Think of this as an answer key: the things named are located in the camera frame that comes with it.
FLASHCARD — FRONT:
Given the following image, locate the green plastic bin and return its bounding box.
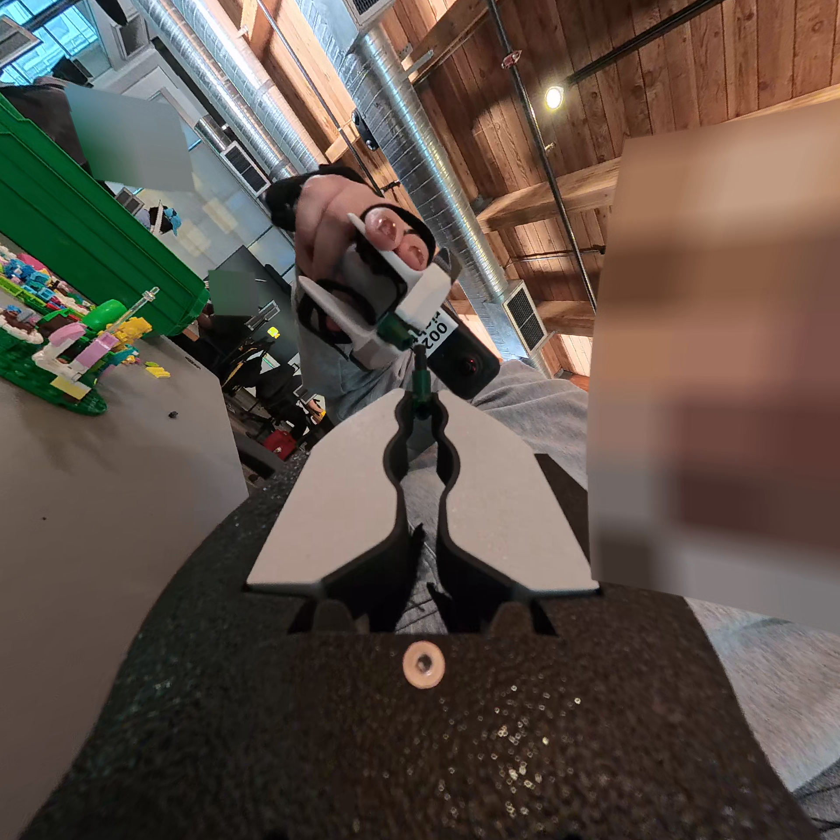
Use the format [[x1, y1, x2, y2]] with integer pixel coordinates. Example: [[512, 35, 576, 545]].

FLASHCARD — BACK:
[[0, 92, 211, 339]]

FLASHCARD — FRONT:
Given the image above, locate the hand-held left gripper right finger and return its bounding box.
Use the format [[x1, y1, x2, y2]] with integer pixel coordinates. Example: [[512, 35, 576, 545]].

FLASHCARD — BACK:
[[425, 392, 601, 632]]

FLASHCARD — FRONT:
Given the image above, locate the pile of loose lego bricks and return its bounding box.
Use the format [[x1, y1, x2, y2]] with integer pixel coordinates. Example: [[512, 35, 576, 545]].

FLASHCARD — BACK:
[[0, 246, 93, 317]]

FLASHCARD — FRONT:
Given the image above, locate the colourful lego garden build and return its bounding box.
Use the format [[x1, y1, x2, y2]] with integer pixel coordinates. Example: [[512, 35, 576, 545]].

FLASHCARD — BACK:
[[0, 287, 161, 417]]

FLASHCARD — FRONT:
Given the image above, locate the silver spiral air duct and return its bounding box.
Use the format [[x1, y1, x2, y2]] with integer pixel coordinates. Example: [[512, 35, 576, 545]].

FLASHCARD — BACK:
[[346, 26, 553, 376], [131, 0, 322, 179]]

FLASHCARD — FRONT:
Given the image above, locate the window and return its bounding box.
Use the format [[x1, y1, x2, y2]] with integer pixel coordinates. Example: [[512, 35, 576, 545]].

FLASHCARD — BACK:
[[0, 0, 89, 86]]

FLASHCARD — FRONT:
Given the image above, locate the black light track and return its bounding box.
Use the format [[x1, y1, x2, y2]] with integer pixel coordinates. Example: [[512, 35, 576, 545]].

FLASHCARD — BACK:
[[564, 0, 726, 88]]

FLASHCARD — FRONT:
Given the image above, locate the black sprinkler pipe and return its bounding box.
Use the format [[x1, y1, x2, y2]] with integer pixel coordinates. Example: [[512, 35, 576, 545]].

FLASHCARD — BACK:
[[484, 0, 599, 315]]

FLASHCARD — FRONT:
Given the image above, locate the person's right hand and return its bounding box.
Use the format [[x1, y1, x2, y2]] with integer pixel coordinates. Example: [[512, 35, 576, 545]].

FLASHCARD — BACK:
[[292, 176, 431, 293]]

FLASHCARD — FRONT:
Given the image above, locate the person's grey sweatshirt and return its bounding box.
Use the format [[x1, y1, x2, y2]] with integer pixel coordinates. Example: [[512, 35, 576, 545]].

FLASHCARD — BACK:
[[403, 357, 840, 821]]

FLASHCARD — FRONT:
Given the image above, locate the dark green lego pin piece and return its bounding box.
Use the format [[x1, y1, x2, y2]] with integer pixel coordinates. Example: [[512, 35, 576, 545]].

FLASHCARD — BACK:
[[410, 346, 434, 421]]

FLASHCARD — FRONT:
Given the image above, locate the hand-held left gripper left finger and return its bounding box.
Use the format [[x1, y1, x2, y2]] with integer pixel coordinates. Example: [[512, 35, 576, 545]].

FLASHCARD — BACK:
[[246, 388, 426, 632]]

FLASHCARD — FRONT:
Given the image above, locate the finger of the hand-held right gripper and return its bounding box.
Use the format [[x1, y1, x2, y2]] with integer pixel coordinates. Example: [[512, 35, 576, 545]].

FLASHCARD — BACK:
[[297, 276, 398, 371], [340, 213, 455, 330]]

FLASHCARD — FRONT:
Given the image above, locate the white vent grille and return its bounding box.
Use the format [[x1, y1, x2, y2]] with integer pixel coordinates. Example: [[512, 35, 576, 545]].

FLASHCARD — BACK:
[[501, 281, 550, 357], [220, 143, 271, 195]]

